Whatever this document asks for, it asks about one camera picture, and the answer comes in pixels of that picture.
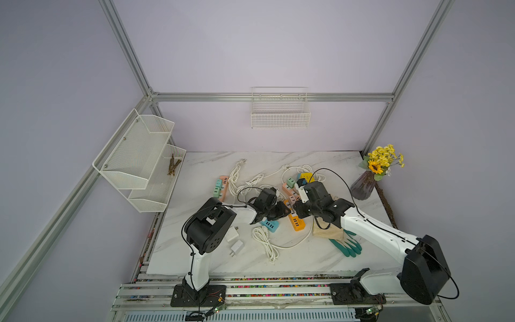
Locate blue power strip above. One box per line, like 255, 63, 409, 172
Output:
260, 219, 279, 233

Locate orange power strip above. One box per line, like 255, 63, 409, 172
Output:
284, 201, 306, 232

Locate white charger plug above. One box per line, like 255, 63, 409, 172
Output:
225, 226, 240, 243
230, 240, 244, 256

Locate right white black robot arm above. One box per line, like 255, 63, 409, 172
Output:
294, 181, 452, 305

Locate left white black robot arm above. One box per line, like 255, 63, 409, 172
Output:
181, 188, 291, 292

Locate yellow cube socket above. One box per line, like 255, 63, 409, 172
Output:
297, 173, 316, 183

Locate beige work glove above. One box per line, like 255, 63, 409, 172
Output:
312, 221, 345, 240

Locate pink power strip right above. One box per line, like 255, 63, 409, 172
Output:
282, 178, 300, 202

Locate pink power strip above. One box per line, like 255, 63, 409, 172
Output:
282, 178, 300, 202
213, 176, 229, 202

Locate dark purple glass vase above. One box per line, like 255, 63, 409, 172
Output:
351, 171, 376, 201

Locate pink power strip left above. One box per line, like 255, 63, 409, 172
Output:
213, 176, 229, 202

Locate green rubber glove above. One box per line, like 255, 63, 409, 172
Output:
329, 229, 363, 258

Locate yellow artificial flower bouquet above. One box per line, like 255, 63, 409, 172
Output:
359, 144, 405, 181

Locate brown twigs on shelf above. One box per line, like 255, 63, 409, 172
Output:
168, 154, 182, 176

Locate white two-tier mesh shelf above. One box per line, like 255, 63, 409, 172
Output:
92, 109, 186, 213

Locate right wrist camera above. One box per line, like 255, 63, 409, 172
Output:
295, 178, 308, 203

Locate white tangled cable back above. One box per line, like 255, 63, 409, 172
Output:
227, 158, 327, 198

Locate coiled white cable front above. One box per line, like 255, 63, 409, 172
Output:
252, 219, 315, 262

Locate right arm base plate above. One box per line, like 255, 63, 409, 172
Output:
329, 283, 386, 305

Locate white wire wall basket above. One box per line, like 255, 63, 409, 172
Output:
251, 87, 311, 130

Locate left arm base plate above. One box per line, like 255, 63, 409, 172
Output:
170, 284, 227, 307

